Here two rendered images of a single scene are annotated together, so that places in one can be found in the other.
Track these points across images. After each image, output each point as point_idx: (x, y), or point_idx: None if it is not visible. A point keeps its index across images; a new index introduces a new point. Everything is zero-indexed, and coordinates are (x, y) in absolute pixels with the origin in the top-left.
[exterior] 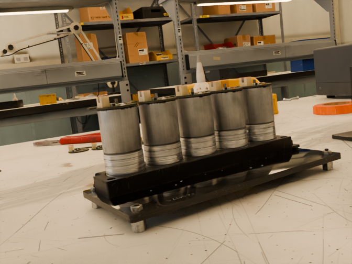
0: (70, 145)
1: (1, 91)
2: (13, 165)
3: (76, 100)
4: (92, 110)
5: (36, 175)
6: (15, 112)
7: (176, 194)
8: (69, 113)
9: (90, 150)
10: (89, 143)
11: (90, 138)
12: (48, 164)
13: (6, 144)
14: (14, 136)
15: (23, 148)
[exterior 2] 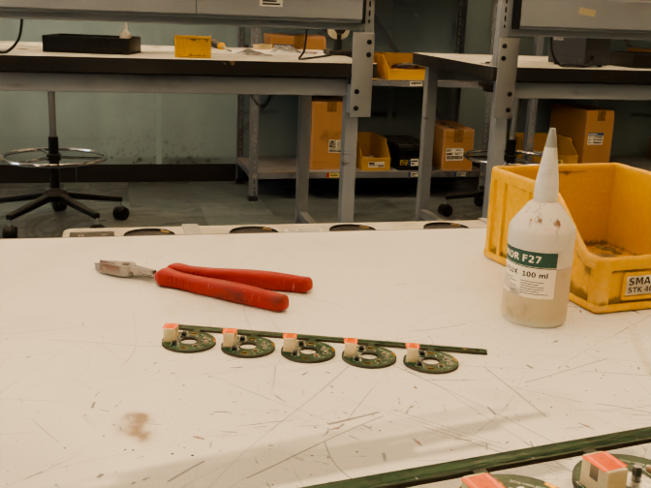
0: (170, 326)
1: (98, 15)
2: (14, 368)
3: (253, 60)
4: (285, 87)
5: (45, 463)
6: (121, 66)
7: None
8: (234, 85)
9: (217, 348)
10: (226, 306)
11: (231, 290)
12: (95, 398)
13: (99, 115)
14: (118, 101)
15: (70, 272)
